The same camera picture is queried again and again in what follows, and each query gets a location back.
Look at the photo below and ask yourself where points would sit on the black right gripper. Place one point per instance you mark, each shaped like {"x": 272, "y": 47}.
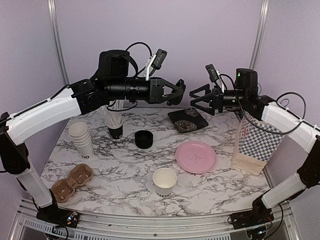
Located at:
{"x": 216, "y": 100}

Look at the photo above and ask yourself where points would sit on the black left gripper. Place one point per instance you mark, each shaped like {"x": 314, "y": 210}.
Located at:
{"x": 156, "y": 90}

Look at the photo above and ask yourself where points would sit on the white paper coffee cup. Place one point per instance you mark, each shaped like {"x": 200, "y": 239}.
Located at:
{"x": 164, "y": 180}

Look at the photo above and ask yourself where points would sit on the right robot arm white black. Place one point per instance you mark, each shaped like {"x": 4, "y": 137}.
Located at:
{"x": 244, "y": 94}

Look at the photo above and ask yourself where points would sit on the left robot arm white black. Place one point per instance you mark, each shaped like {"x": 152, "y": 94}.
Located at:
{"x": 110, "y": 82}

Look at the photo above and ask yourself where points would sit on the dark floral square plate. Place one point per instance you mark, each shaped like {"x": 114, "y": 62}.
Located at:
{"x": 187, "y": 120}

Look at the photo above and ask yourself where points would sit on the stack of black lids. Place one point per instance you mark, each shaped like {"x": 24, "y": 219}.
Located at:
{"x": 143, "y": 139}

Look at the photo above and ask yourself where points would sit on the pink round plate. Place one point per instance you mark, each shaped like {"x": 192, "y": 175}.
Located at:
{"x": 196, "y": 157}

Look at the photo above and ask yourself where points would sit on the blue checkered paper bag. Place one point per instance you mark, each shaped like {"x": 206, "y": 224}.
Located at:
{"x": 254, "y": 147}

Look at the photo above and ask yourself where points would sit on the black cup holding straws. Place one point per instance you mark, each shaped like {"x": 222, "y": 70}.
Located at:
{"x": 116, "y": 131}

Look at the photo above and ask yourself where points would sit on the stack of white paper cups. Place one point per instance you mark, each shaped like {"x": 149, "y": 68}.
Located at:
{"x": 81, "y": 138}

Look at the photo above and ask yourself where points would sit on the brown cardboard cup carrier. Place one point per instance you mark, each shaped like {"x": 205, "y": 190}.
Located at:
{"x": 65, "y": 188}

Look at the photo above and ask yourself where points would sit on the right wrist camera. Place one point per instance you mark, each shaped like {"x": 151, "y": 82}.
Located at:
{"x": 214, "y": 76}

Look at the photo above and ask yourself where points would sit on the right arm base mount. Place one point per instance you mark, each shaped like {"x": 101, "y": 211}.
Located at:
{"x": 247, "y": 219}

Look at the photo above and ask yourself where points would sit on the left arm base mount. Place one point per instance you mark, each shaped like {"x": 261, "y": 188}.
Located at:
{"x": 59, "y": 216}

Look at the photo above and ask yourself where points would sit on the aluminium front rail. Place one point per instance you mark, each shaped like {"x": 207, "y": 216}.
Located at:
{"x": 98, "y": 226}

